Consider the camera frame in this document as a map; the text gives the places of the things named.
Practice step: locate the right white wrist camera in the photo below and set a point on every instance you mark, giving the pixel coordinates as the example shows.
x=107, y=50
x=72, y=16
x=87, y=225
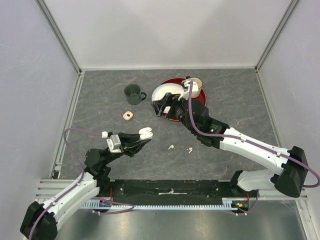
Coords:
x=187, y=86

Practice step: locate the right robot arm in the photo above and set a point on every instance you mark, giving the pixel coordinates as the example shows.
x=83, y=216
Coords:
x=284, y=168

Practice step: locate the right rear aluminium post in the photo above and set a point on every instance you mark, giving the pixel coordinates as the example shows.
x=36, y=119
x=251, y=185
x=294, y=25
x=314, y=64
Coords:
x=276, y=34

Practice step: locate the beige cup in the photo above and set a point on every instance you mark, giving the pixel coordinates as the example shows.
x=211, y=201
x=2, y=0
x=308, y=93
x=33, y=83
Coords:
x=197, y=86

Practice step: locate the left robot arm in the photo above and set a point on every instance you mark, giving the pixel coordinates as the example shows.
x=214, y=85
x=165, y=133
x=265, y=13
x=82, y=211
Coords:
x=42, y=221

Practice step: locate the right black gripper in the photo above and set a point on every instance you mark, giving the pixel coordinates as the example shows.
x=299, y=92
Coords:
x=171, y=101

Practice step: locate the front aluminium frame rail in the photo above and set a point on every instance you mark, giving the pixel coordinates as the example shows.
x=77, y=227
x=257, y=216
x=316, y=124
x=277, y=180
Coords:
x=51, y=187

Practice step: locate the white earbud case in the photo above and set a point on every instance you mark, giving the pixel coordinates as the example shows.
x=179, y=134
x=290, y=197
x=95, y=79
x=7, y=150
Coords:
x=145, y=133

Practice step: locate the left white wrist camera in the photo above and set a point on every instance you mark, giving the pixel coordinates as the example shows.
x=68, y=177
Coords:
x=113, y=141

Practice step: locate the aluminium post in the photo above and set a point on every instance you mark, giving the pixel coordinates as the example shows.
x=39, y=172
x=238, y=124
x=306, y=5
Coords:
x=58, y=34
x=276, y=34

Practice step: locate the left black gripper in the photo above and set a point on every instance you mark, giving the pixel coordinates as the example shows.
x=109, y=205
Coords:
x=129, y=145

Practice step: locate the left rear aluminium post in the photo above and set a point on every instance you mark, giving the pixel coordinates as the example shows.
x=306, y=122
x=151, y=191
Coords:
x=58, y=34

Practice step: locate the dark green mug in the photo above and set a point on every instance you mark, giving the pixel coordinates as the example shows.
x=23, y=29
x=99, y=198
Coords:
x=133, y=94

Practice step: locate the white plate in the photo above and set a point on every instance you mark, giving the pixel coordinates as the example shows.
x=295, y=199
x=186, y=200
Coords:
x=161, y=90

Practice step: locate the pink earbud case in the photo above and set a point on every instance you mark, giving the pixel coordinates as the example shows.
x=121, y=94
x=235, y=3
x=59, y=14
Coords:
x=128, y=115

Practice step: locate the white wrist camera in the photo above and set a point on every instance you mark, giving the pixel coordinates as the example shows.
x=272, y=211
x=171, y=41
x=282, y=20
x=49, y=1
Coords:
x=187, y=86
x=113, y=141

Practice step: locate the slotted cable duct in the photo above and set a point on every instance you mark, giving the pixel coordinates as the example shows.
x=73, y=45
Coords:
x=102, y=205

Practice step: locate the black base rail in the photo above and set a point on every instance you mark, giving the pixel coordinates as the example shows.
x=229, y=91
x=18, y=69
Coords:
x=172, y=192

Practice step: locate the red round tray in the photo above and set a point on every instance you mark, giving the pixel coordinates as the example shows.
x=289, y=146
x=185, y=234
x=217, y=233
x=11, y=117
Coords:
x=178, y=80

